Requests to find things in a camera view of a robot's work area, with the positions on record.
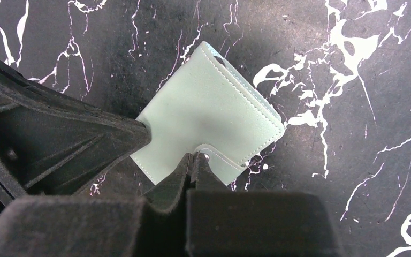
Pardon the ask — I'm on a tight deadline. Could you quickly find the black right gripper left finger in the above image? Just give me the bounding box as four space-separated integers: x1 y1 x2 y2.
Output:
0 154 194 256

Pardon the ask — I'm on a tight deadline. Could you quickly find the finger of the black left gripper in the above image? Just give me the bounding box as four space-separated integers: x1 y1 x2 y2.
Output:
0 60 151 206

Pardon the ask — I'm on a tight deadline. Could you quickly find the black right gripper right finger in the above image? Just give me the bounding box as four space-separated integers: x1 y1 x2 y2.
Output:
186 154 344 256

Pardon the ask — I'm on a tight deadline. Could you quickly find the mint green card holder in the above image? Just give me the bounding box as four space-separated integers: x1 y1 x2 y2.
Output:
131 42 285 185

